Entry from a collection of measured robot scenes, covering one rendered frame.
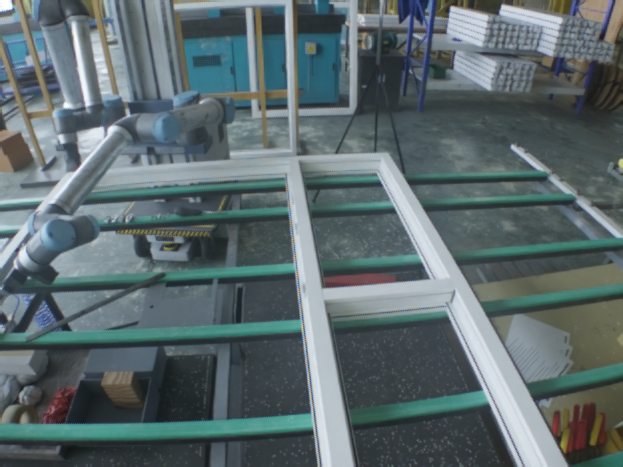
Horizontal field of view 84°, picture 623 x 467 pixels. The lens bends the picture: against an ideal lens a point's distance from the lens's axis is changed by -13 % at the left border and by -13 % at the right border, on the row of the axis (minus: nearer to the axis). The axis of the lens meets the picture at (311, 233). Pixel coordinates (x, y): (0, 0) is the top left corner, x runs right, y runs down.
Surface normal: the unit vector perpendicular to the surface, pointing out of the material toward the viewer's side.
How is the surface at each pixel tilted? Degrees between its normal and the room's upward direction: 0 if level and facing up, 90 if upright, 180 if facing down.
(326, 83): 90
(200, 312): 0
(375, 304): 90
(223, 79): 90
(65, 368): 0
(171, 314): 0
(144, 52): 90
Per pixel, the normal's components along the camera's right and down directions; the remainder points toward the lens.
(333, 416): 0.00, -0.81
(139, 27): -0.05, 0.59
